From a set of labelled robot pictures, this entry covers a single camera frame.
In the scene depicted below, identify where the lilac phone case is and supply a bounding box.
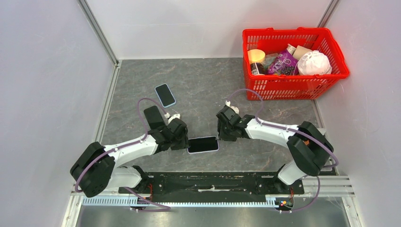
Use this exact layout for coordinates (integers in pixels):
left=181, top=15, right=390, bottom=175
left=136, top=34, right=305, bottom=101
left=187, top=136, right=220, bottom=155

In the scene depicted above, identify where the black phone silver edge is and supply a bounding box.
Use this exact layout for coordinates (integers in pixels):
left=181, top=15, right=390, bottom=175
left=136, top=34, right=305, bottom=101
left=143, top=105, right=166, bottom=130

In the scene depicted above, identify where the light blue phone case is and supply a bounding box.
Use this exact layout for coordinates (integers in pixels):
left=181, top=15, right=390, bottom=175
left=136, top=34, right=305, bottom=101
left=154, top=83, right=177, bottom=109

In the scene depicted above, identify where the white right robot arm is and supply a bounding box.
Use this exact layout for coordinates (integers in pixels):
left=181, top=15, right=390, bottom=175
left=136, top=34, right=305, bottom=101
left=217, top=105, right=337, bottom=193

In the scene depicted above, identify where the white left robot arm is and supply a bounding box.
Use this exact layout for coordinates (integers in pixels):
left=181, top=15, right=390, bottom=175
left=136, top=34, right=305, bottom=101
left=70, top=118, right=188, bottom=198

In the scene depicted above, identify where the yellow lid jar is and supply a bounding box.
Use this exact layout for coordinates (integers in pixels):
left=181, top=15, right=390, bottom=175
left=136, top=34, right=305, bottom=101
left=247, top=49, right=266, bottom=75

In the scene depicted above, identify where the purple snack bag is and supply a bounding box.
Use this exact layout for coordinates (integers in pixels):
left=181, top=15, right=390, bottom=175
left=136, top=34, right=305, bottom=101
left=267, top=49, right=298, bottom=76

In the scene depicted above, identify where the red plastic basket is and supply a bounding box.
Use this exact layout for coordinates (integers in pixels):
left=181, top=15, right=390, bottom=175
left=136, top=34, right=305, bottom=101
left=242, top=27, right=349, bottom=100

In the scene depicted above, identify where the beige cardboard tube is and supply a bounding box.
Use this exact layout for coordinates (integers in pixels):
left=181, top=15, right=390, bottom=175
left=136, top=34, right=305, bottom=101
left=292, top=45, right=312, bottom=60

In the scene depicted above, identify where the white plastic bag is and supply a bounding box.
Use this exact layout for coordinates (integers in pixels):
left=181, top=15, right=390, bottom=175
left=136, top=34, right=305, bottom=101
left=297, top=51, right=332, bottom=75

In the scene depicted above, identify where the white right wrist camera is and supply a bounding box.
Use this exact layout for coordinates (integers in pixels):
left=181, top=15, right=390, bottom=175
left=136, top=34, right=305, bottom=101
left=226, top=103, right=239, bottom=114

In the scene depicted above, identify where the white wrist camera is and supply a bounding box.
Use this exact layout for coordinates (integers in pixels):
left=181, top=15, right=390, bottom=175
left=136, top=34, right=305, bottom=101
left=168, top=113, right=181, bottom=123
left=226, top=103, right=239, bottom=114

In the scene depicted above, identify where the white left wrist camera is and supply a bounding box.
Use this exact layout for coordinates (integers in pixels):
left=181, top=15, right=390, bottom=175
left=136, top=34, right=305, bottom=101
left=168, top=113, right=181, bottom=123

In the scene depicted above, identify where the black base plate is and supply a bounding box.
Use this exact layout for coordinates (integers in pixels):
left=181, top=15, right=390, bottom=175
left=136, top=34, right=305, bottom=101
left=132, top=170, right=305, bottom=203

